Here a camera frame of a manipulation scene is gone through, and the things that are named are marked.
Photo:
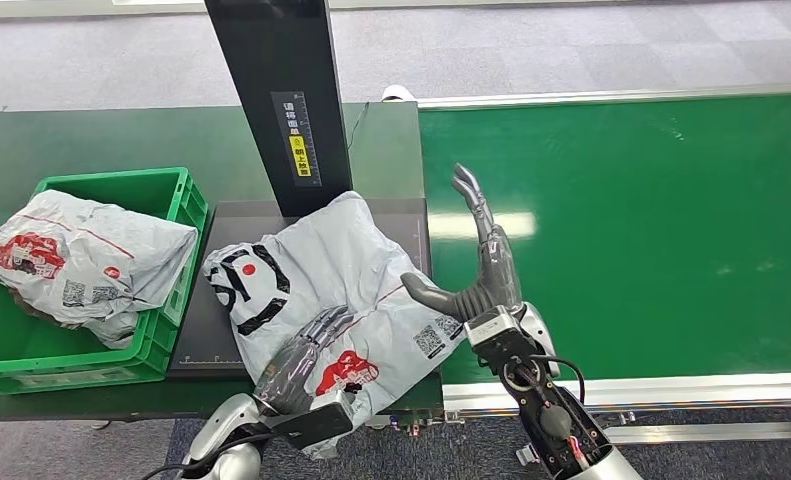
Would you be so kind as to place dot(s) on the black scanner base plate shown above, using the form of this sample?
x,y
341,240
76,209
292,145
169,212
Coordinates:
x,y
196,331

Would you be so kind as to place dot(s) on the white courier bag black logo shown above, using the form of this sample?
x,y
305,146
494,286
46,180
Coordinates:
x,y
329,265

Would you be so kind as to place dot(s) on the black scanner column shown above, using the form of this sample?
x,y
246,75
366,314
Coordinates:
x,y
282,60

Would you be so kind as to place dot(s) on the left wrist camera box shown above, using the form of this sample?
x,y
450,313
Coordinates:
x,y
315,420

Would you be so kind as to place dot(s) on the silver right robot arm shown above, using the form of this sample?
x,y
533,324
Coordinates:
x,y
554,424

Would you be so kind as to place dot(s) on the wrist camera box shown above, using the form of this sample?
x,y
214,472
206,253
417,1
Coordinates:
x,y
494,334
315,420

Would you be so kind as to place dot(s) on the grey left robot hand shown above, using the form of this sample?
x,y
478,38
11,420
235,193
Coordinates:
x,y
289,371

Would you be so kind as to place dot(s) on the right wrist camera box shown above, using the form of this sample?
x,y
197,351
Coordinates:
x,y
494,334

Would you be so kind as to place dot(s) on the wide aluminium conveyor rail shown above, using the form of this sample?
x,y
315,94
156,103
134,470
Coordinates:
x,y
700,391

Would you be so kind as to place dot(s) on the metal conveyor mounting brackets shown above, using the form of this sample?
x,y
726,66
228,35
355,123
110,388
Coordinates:
x,y
411,422

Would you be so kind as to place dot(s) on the low aluminium frame bar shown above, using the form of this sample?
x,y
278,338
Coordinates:
x,y
713,432

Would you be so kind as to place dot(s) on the thin aluminium conveyor rail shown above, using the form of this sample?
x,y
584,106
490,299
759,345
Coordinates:
x,y
600,96

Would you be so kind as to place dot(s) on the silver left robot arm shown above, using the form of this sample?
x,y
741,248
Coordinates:
x,y
229,424

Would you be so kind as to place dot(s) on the green plastic crate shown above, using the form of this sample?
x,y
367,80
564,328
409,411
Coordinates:
x,y
11,344

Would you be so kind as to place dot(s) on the white courier bag red print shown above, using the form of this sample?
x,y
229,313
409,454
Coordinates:
x,y
90,258

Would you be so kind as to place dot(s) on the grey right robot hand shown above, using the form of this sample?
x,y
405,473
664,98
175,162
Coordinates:
x,y
498,278

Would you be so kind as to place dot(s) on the green conveyor belt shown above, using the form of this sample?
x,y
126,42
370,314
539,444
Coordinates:
x,y
666,199

